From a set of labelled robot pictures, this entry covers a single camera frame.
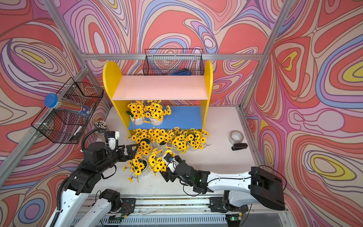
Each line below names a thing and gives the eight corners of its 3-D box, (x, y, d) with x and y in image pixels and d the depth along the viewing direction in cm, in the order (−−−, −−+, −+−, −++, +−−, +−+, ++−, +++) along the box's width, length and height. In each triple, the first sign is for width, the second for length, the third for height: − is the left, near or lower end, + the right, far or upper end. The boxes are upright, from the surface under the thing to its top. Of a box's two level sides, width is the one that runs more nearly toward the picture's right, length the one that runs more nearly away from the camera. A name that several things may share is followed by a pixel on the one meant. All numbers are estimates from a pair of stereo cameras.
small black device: (232, 151, 96) (234, 148, 94) (230, 146, 99) (231, 143, 96) (246, 149, 98) (248, 146, 95) (244, 144, 100) (245, 141, 97)
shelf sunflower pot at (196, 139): (186, 156, 94) (187, 144, 82) (186, 140, 102) (187, 127, 90) (206, 156, 94) (210, 144, 82) (204, 140, 102) (207, 127, 90)
